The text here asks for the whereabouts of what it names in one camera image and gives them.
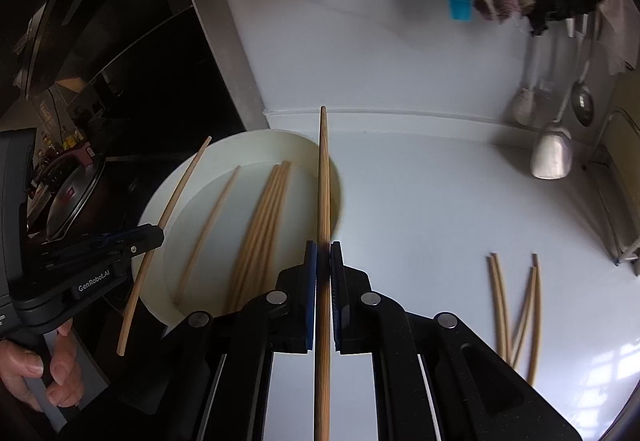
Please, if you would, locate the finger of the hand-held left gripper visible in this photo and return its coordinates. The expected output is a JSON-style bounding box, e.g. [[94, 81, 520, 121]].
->
[[42, 223, 165, 257], [50, 237, 166, 272]]

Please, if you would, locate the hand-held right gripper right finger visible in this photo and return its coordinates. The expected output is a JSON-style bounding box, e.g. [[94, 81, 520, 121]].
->
[[330, 241, 583, 441]]

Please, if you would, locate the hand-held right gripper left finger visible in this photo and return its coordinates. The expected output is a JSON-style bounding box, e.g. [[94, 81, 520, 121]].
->
[[60, 241, 319, 441]]

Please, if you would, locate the slender wooden chopstick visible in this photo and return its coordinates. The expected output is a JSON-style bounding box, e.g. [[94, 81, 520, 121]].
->
[[313, 106, 333, 441], [116, 136, 213, 356], [176, 165, 242, 307]]

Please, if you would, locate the bundle of wooden chopsticks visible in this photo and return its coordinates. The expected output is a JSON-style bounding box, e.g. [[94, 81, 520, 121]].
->
[[227, 160, 292, 317]]

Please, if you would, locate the white plastic basin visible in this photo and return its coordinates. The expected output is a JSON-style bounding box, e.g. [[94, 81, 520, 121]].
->
[[131, 128, 347, 337]]

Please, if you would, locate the pile of wooden chopsticks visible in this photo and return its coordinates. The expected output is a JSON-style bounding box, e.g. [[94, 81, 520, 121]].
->
[[486, 252, 543, 387]]

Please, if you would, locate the person's left hand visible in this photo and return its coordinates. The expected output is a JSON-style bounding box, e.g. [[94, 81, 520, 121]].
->
[[0, 320, 85, 413]]

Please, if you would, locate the dark pot with lid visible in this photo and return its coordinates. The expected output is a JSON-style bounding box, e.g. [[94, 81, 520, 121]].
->
[[44, 152, 108, 242]]

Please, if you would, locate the black range hood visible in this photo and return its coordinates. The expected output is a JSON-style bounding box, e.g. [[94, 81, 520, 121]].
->
[[22, 0, 251, 132]]

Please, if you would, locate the metal spatula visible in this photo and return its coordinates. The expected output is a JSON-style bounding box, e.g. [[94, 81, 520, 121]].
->
[[530, 21, 601, 180]]

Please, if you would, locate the metal ladle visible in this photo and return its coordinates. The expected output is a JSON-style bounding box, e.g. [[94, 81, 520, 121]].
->
[[571, 0, 601, 127]]

